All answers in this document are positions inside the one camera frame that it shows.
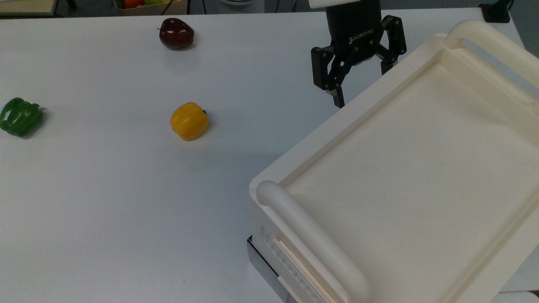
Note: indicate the silver metal cabinet base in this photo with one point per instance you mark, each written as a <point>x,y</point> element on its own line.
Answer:
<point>263,263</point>

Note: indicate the large cream plastic tray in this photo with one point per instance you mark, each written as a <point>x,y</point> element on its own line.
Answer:
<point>421,176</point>

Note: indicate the wooden board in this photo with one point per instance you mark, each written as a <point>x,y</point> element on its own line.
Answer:
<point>25,6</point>

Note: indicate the green bell pepper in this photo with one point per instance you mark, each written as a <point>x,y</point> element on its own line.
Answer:
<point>20,117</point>

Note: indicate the yellow bell pepper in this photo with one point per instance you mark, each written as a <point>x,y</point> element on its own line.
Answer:
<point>189,121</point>

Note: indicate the box of toy fruit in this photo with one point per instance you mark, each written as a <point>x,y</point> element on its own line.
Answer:
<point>143,6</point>

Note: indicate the black table clamp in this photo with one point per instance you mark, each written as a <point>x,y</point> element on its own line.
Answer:
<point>496,11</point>

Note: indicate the dark red apple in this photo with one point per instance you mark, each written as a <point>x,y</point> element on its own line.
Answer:
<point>176,33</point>

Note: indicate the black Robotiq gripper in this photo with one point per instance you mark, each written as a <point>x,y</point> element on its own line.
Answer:
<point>353,31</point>

